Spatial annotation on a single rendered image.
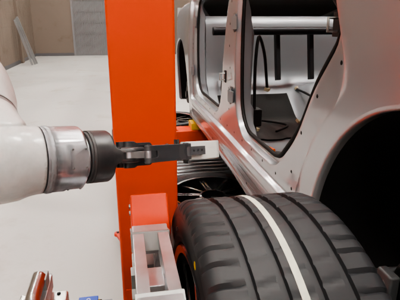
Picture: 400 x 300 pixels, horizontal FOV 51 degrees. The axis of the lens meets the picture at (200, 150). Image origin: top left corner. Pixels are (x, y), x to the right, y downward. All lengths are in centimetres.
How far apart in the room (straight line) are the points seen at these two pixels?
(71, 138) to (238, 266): 27
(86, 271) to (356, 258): 227
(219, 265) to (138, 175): 58
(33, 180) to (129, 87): 54
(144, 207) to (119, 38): 41
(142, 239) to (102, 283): 192
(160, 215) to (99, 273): 189
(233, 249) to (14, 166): 29
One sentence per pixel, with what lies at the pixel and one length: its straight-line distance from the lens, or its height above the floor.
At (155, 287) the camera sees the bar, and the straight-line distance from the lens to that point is 65.
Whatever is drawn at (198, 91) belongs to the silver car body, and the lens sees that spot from 298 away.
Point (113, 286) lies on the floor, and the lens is 258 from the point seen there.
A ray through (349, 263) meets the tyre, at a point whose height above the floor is 116.
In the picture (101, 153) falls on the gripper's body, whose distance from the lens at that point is 58.
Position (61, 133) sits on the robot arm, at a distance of 57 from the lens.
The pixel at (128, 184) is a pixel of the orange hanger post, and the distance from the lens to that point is 110.
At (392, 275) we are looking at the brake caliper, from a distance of 107.
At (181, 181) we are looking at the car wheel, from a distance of 262.
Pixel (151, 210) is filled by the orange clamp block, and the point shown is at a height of 110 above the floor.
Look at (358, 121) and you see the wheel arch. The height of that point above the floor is 125.
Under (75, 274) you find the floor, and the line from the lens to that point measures 273.
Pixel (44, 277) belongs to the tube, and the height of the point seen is 101.
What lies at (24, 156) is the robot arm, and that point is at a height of 131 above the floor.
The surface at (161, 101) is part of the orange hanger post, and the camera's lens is 105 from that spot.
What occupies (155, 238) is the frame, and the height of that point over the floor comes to 111.
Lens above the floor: 146
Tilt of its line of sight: 17 degrees down
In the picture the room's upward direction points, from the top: straight up
